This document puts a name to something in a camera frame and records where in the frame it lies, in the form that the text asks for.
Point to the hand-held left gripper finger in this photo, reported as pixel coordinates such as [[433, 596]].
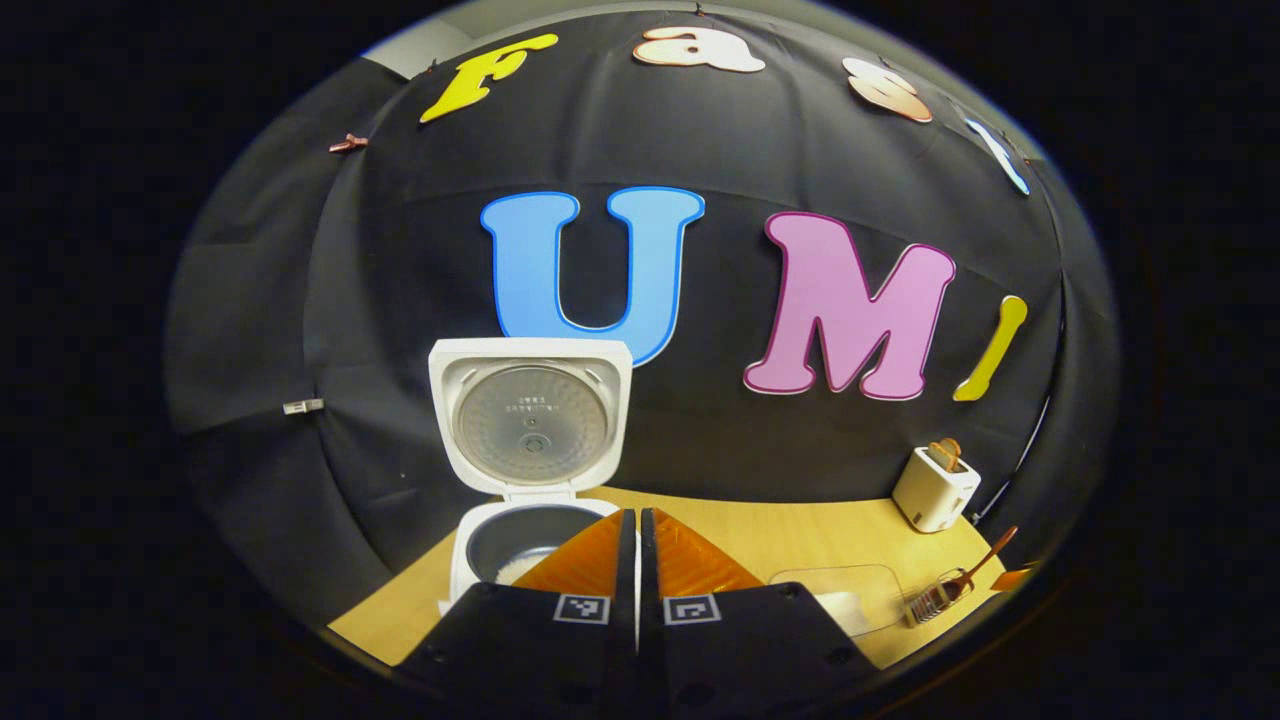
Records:
[[627, 600], [650, 600]]

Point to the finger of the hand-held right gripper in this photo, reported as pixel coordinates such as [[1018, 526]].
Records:
[[1012, 578]]

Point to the wooden spoon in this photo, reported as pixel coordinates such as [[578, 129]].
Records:
[[990, 555]]

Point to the white rice cooker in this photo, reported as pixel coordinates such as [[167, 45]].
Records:
[[540, 420]]

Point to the white toaster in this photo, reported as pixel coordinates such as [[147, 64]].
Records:
[[930, 495]]

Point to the brown toast slice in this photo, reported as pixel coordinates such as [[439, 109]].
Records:
[[945, 455]]

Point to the clear plastic container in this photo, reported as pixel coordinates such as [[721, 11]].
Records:
[[850, 585]]

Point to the black backdrop cloth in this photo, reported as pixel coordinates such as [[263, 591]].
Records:
[[400, 300]]

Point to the white cloth clip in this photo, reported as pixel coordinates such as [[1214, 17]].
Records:
[[303, 406]]

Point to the copper cloth clip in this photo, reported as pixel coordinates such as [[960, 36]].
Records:
[[348, 144]]

